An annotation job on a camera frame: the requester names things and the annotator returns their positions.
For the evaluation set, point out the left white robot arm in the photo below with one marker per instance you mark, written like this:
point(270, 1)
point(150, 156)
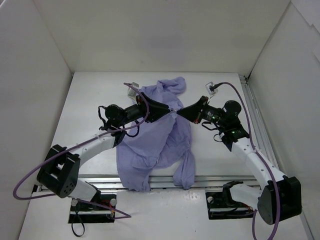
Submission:
point(60, 174)

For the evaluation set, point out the right side aluminium rail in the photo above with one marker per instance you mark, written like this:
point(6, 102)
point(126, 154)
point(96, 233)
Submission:
point(258, 124)

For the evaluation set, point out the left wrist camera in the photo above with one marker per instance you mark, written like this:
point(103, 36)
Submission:
point(131, 93)

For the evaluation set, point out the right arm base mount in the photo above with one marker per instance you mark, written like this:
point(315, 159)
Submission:
point(218, 209)

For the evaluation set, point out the lavender zip-up jacket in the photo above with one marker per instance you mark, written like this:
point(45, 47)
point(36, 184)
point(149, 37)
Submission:
point(158, 145)

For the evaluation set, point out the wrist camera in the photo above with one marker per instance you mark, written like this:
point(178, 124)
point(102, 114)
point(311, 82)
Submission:
point(131, 93)
point(211, 89)

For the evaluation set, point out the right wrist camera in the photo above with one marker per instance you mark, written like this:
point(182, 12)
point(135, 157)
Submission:
point(211, 89)

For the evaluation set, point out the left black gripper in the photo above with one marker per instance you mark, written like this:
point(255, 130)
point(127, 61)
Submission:
point(145, 109)

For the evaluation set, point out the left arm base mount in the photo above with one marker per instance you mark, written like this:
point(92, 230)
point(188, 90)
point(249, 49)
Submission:
point(81, 212)

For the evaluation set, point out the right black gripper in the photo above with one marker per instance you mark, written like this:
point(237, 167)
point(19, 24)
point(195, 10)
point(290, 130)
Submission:
point(201, 110)

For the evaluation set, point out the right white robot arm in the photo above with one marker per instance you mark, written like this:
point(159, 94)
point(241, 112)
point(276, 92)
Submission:
point(279, 196)

